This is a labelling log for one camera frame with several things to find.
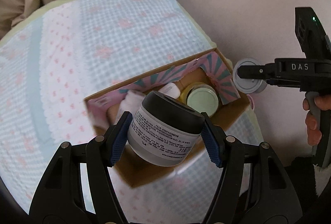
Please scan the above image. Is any silver red small jar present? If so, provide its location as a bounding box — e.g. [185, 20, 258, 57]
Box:
[232, 58, 267, 94]

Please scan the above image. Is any pink cardboard box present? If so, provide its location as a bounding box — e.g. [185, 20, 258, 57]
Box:
[85, 49, 250, 187]

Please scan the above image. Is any pale green lid jar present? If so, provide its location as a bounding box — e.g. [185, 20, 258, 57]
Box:
[186, 87, 219, 117]

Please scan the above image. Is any yellow tape roll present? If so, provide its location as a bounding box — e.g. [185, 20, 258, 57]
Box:
[179, 82, 209, 104]

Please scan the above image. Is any white earbuds case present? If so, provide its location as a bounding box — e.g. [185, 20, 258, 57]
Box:
[158, 82, 181, 99]

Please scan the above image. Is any white pill bottle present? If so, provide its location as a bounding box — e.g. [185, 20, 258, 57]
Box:
[115, 90, 146, 123]

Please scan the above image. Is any black lid small jar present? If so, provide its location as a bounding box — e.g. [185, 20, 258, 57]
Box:
[127, 91, 205, 167]

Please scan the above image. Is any person's right hand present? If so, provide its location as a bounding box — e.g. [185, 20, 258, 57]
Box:
[302, 95, 331, 146]

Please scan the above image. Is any blue checkered floral bedsheet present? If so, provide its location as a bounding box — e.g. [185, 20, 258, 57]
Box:
[0, 0, 264, 224]

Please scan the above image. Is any light green mattress pad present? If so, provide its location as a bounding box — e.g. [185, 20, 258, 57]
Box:
[1, 0, 217, 51]

